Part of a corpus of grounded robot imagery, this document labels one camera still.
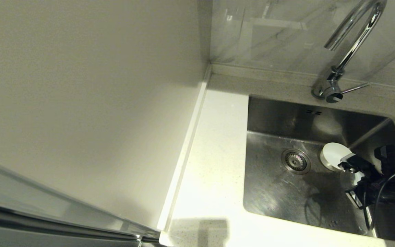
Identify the glossy grey appliance door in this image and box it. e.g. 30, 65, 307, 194
0, 156, 161, 247

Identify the chrome gooseneck faucet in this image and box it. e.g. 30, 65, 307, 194
312, 0, 388, 104

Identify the stainless steel sink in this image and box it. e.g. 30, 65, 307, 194
242, 95, 395, 245

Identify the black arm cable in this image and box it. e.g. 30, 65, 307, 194
364, 167, 395, 230

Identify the white bowl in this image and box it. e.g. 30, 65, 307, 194
320, 142, 353, 172

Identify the white cabinet side panel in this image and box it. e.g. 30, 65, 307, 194
0, 0, 212, 230

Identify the round metal drain strainer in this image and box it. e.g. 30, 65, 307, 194
281, 148, 312, 175

